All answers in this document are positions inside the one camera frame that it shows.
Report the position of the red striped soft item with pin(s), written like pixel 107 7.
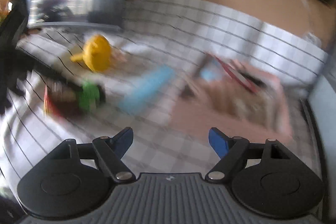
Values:
pixel 60 101

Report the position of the green plush toy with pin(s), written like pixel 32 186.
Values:
pixel 91 96

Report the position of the white checked tablecloth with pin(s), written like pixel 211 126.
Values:
pixel 176 33

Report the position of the pink storage box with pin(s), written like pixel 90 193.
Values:
pixel 235 97

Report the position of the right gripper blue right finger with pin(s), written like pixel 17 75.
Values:
pixel 231 151

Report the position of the blue face mask pack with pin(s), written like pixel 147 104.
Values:
pixel 145 90

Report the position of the yellow plush toy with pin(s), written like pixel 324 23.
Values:
pixel 96 54

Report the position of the black monitor screen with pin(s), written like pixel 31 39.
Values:
pixel 319 109

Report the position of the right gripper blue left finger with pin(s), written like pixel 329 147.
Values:
pixel 109 152

